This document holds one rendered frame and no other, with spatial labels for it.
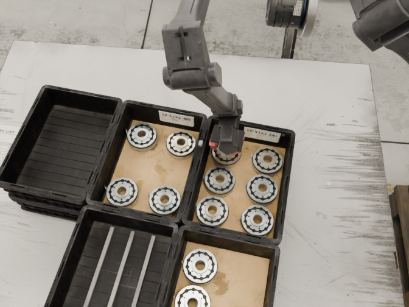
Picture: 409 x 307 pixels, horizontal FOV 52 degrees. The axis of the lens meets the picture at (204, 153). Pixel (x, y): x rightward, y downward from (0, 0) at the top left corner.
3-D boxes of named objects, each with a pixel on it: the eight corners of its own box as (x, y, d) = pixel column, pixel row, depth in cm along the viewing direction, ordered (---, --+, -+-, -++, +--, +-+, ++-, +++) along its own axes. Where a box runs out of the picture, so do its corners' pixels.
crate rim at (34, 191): (45, 88, 150) (42, 83, 148) (125, 102, 147) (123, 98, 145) (-6, 186, 131) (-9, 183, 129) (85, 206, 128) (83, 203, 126)
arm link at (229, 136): (241, 96, 119) (212, 98, 121) (239, 130, 113) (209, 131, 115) (246, 120, 129) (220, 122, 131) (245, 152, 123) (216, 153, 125)
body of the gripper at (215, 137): (240, 150, 133) (243, 137, 127) (209, 143, 134) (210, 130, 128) (244, 134, 137) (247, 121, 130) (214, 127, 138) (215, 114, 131)
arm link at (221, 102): (215, 55, 81) (162, 59, 83) (215, 83, 80) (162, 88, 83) (245, 97, 123) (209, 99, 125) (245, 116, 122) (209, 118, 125)
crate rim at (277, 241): (208, 117, 144) (208, 114, 142) (294, 134, 141) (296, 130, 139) (180, 226, 125) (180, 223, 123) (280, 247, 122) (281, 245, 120)
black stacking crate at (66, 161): (53, 103, 158) (44, 84, 148) (128, 118, 155) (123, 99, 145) (8, 198, 139) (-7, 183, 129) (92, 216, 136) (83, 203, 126)
